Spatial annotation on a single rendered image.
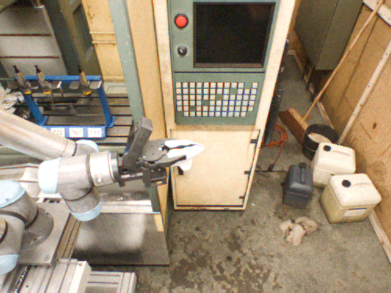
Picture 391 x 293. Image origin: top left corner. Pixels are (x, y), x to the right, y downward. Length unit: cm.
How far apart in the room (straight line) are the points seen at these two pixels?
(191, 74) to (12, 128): 84
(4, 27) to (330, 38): 271
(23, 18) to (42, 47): 21
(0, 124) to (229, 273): 179
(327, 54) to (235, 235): 201
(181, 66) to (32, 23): 123
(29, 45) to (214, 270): 207
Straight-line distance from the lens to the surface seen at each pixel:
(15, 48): 243
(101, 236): 179
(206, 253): 222
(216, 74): 135
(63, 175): 64
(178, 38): 126
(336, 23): 307
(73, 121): 193
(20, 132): 75
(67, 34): 225
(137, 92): 91
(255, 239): 231
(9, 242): 89
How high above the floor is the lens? 204
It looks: 46 degrees down
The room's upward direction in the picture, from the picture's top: straight up
